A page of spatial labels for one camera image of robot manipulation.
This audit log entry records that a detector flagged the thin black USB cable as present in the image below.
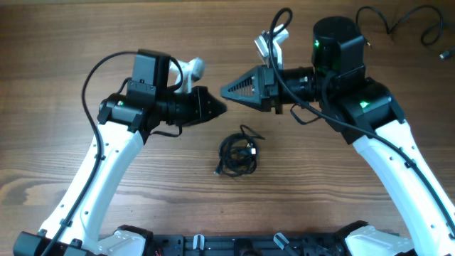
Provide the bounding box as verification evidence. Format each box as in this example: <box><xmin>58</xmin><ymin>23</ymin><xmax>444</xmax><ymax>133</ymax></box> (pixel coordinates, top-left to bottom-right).
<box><xmin>355</xmin><ymin>4</ymin><xmax>455</xmax><ymax>60</ymax></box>

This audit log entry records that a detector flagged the right camera black cable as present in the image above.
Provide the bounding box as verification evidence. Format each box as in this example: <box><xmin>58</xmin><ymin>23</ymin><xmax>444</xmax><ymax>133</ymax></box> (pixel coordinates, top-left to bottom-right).
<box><xmin>268</xmin><ymin>7</ymin><xmax>455</xmax><ymax>239</ymax></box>

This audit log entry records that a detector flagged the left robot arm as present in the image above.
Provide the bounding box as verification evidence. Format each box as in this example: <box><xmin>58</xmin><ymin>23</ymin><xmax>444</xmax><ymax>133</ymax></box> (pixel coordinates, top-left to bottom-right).
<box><xmin>13</xmin><ymin>50</ymin><xmax>227</xmax><ymax>255</ymax></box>

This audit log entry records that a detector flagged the thick black USB cable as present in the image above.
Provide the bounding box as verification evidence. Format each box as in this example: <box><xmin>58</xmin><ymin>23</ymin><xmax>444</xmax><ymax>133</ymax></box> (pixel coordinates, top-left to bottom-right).
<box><xmin>213</xmin><ymin>133</ymin><xmax>260</xmax><ymax>178</ymax></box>

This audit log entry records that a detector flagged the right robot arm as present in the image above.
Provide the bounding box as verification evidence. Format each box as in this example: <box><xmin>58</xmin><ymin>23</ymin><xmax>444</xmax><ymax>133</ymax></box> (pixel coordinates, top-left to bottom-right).
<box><xmin>220</xmin><ymin>16</ymin><xmax>454</xmax><ymax>255</ymax></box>

